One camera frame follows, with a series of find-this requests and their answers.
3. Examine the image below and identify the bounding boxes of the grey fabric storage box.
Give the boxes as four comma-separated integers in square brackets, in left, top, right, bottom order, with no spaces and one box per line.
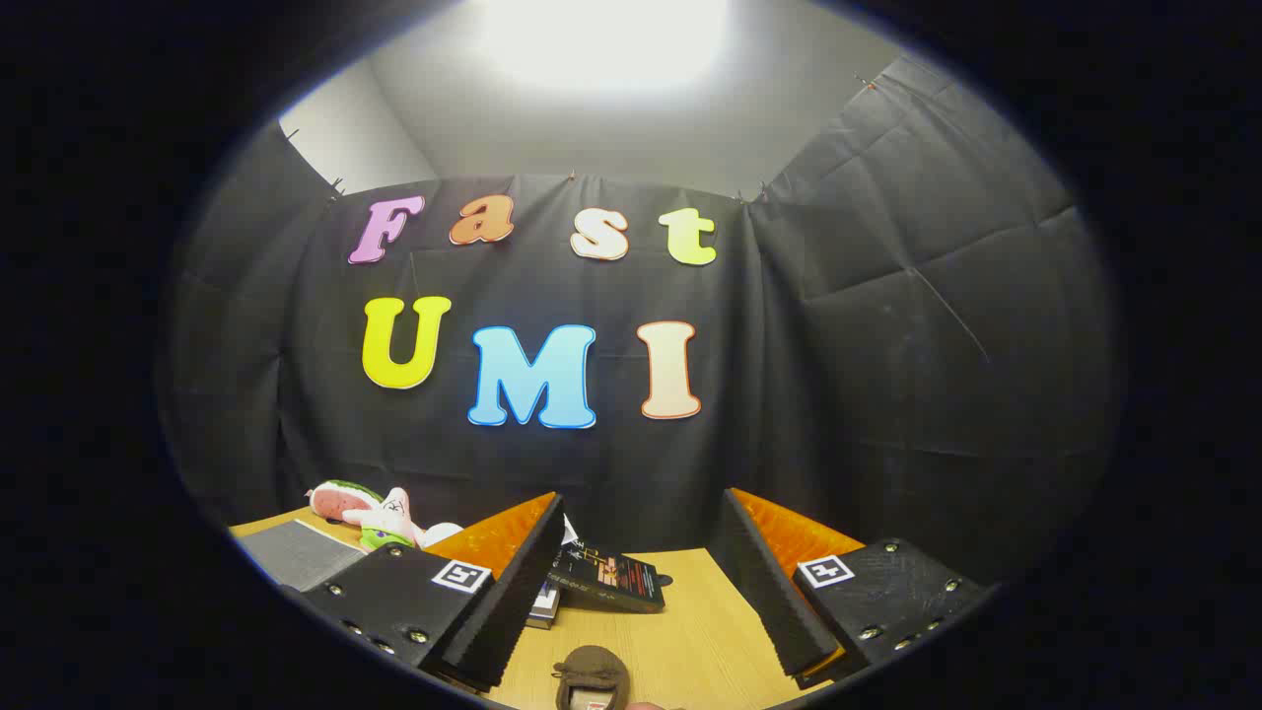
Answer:
[237,520,368,593]

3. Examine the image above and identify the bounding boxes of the bright ceiling light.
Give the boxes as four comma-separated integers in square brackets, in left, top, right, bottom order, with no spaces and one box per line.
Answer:
[483,0,731,92]

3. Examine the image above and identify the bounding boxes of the brown fuzzy shoe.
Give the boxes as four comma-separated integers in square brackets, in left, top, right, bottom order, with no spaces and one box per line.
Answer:
[552,645,632,710]

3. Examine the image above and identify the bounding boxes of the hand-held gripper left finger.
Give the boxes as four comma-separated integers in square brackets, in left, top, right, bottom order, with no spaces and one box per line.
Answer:
[301,492,566,691]

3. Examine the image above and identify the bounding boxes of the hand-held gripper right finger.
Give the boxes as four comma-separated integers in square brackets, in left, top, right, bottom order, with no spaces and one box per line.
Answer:
[710,487,992,689]

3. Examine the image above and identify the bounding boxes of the pink starfish plush toy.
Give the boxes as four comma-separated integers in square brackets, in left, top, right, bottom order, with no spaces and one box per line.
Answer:
[343,488,427,550]

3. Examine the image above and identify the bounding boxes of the black hardcover book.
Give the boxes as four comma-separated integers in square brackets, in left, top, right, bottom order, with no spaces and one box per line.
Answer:
[547,539,666,614]

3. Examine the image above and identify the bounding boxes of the watermelon slice plush toy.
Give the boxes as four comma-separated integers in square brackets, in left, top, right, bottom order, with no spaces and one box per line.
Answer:
[309,480,384,524]

